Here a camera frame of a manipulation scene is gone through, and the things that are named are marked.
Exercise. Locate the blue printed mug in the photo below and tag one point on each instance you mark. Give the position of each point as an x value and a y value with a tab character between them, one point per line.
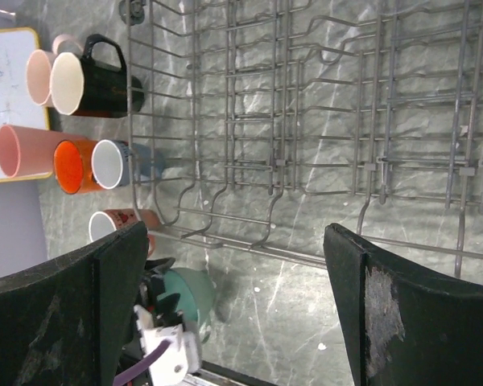
115	163

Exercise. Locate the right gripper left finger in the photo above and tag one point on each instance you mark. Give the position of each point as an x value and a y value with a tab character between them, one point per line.
64	322

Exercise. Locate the black faceted mug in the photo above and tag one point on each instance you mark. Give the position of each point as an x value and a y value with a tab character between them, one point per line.
85	87

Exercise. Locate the tall pink tumbler cup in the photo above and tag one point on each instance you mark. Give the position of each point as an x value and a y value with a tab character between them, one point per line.
25	152

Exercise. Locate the small whiteboard with wooden frame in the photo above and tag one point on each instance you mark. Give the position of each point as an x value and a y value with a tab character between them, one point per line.
16	106

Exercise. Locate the mint green mug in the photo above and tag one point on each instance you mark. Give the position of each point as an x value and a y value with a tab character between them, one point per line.
191	291

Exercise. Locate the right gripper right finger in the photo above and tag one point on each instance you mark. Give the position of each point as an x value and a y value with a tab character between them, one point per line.
403	323

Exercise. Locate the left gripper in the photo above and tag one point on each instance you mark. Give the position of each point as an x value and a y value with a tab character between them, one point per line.
134	365

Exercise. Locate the orange enamel mug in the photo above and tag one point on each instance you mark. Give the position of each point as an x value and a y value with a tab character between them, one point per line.
73	167

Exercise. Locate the salmon printed mug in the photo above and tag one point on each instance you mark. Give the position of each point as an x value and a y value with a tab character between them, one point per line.
102	223

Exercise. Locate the grey wire dish rack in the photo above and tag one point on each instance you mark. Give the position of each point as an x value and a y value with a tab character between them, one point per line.
268	120

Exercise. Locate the light pink mug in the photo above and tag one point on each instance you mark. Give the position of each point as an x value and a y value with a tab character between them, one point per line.
39	68

